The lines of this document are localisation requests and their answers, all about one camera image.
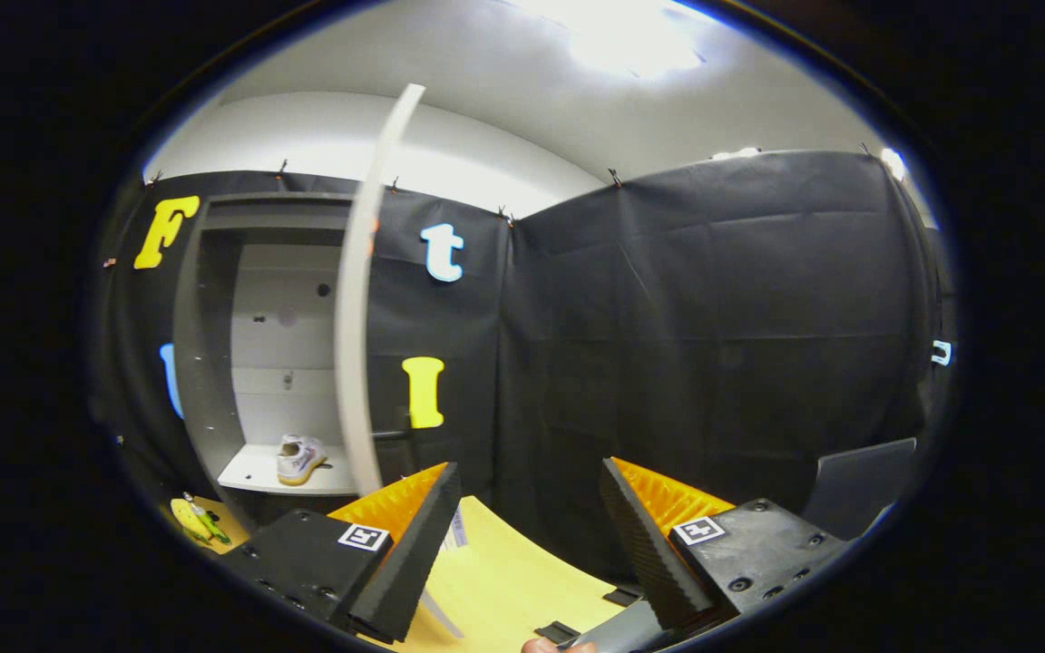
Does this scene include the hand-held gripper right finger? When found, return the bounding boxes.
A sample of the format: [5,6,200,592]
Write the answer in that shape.
[598,457,852,633]

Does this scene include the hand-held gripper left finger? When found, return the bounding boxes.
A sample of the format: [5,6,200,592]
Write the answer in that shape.
[217,462,464,644]

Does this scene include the white shoe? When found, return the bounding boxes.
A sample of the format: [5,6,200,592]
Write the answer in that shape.
[276,434,329,487]

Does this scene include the beige shoe cabinet door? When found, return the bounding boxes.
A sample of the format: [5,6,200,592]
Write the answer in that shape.
[335,83,426,496]

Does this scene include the dark grey shoe cabinet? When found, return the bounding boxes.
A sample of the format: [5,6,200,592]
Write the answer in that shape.
[173,192,415,529]

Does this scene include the grey cabinet shelf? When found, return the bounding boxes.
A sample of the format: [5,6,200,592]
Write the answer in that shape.
[217,444,360,496]

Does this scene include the green drink bottle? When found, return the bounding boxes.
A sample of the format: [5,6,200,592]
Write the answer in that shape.
[181,492,232,546]

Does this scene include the grey flat panel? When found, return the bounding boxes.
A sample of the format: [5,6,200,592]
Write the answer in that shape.
[802,438,919,542]

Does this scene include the yellow plush toy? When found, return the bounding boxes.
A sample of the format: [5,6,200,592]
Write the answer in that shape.
[169,498,217,548]

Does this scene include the black backdrop cloth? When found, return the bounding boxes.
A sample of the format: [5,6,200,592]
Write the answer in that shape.
[92,150,959,583]

